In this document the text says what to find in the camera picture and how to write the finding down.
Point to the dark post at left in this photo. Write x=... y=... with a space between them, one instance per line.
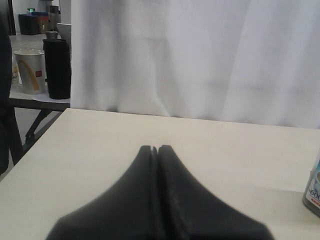
x=10 y=140

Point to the white paper cup yellow arch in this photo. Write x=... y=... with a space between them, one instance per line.
x=31 y=67

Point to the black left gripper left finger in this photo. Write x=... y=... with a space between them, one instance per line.
x=128 y=210

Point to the white curtain backdrop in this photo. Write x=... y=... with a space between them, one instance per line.
x=246 y=61

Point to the clear plastic tall container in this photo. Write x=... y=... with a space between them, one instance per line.
x=311 y=195

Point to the black cylindrical bottle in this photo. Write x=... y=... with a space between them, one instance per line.
x=58 y=66

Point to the black folding side table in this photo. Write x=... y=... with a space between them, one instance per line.
x=26 y=101

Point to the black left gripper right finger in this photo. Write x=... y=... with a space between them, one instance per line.
x=192 y=212

